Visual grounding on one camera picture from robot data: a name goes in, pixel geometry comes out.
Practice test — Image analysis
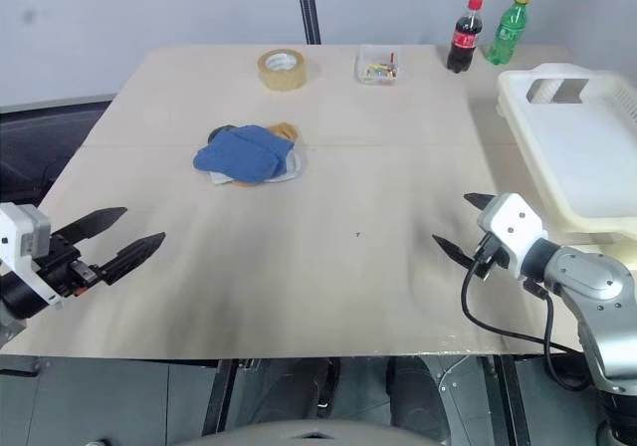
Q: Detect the blue cloth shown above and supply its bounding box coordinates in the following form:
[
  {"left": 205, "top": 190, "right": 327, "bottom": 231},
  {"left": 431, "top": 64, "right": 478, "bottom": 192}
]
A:
[{"left": 192, "top": 124, "right": 300, "bottom": 183}]

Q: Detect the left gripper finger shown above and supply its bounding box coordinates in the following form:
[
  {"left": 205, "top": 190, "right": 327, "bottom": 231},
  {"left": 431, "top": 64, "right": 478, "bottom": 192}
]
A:
[
  {"left": 99, "top": 231, "right": 167, "bottom": 287},
  {"left": 52, "top": 206, "right": 128, "bottom": 244}
]

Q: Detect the dark green sock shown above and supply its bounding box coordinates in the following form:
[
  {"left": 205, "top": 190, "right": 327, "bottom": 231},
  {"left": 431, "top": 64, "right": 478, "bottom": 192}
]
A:
[{"left": 207, "top": 123, "right": 238, "bottom": 143}]

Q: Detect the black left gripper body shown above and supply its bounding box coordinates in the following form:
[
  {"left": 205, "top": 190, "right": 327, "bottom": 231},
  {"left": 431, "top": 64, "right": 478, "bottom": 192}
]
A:
[{"left": 34, "top": 234, "right": 108, "bottom": 302}]

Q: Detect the clear box with colourful bits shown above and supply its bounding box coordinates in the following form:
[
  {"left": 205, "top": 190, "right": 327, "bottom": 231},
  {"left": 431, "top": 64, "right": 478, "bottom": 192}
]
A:
[{"left": 354, "top": 44, "right": 403, "bottom": 87}]

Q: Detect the white plastic basket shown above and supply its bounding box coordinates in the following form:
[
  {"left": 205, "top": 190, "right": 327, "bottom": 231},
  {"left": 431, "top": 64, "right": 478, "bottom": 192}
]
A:
[{"left": 496, "top": 62, "right": 637, "bottom": 273}]

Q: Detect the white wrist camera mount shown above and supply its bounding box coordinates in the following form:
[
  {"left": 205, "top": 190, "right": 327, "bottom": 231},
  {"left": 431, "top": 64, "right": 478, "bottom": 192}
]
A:
[
  {"left": 476, "top": 192, "right": 548, "bottom": 282},
  {"left": 0, "top": 202, "right": 66, "bottom": 311}
]

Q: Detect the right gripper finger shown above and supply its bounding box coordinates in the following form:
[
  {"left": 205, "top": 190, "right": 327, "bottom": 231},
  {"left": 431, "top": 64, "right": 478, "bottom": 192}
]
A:
[
  {"left": 431, "top": 234, "right": 477, "bottom": 271},
  {"left": 463, "top": 192, "right": 497, "bottom": 214}
]

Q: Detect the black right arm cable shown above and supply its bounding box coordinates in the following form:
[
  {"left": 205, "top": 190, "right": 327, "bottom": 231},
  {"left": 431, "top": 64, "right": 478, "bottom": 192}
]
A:
[{"left": 460, "top": 246, "right": 591, "bottom": 392}]

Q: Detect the tan sock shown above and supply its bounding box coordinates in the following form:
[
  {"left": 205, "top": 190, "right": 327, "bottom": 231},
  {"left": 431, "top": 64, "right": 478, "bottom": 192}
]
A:
[{"left": 226, "top": 121, "right": 302, "bottom": 188}]

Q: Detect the green bottle with yellow cap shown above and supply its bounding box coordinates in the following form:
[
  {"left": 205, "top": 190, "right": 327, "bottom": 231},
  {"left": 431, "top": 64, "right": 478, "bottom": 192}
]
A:
[{"left": 485, "top": 0, "right": 531, "bottom": 66}]

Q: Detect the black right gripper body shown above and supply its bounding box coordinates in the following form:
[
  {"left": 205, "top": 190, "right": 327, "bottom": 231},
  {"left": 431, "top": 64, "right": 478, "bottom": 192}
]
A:
[{"left": 472, "top": 231, "right": 514, "bottom": 281}]

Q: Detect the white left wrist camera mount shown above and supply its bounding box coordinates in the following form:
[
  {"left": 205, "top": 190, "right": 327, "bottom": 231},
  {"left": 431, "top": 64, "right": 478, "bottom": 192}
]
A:
[{"left": 0, "top": 202, "right": 66, "bottom": 311}]

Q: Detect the black table leg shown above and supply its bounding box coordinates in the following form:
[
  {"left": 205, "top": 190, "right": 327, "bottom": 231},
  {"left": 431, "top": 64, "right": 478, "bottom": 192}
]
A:
[
  {"left": 200, "top": 358, "right": 241, "bottom": 438},
  {"left": 491, "top": 355, "right": 530, "bottom": 446}
]

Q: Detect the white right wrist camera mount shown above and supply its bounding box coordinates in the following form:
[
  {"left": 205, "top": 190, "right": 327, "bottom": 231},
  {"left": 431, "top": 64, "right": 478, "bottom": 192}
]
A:
[{"left": 476, "top": 192, "right": 548, "bottom": 282}]

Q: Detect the cola bottle with red cap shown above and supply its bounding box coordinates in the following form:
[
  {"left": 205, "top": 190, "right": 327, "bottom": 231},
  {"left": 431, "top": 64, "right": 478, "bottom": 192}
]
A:
[{"left": 445, "top": 0, "right": 485, "bottom": 74}]

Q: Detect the black vertical pole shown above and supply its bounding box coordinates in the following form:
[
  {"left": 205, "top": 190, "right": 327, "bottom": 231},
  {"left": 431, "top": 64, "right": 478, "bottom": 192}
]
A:
[{"left": 293, "top": 0, "right": 323, "bottom": 47}]

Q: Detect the brown packing tape roll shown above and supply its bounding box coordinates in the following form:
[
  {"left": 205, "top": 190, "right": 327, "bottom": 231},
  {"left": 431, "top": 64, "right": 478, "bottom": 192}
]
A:
[{"left": 257, "top": 47, "right": 309, "bottom": 92}]

